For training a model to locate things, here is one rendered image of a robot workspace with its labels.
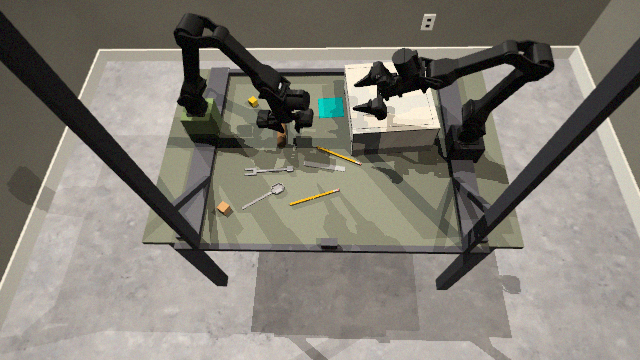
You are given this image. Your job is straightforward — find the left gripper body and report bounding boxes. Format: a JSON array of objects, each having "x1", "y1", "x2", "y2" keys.
[{"x1": 256, "y1": 108, "x2": 314, "y2": 128}]

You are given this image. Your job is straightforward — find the silver spoon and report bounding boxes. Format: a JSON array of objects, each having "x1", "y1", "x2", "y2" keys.
[{"x1": 248, "y1": 183, "x2": 284, "y2": 206}]

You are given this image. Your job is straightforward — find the small orange cube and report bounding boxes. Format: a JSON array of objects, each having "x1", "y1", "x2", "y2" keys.
[{"x1": 217, "y1": 201, "x2": 231, "y2": 216}]

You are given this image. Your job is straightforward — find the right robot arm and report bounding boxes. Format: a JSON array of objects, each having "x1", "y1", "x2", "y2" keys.
[{"x1": 371, "y1": 40, "x2": 554, "y2": 145}]

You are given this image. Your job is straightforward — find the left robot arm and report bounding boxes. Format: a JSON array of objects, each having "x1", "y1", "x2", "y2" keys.
[{"x1": 173, "y1": 13, "x2": 310, "y2": 117}]

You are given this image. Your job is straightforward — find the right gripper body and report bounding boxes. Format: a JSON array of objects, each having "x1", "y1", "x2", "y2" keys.
[{"x1": 372, "y1": 61, "x2": 404, "y2": 121}]

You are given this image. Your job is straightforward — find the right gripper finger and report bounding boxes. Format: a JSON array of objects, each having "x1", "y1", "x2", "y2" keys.
[
  {"x1": 352, "y1": 99, "x2": 376, "y2": 118},
  {"x1": 354, "y1": 66, "x2": 376, "y2": 87}
]

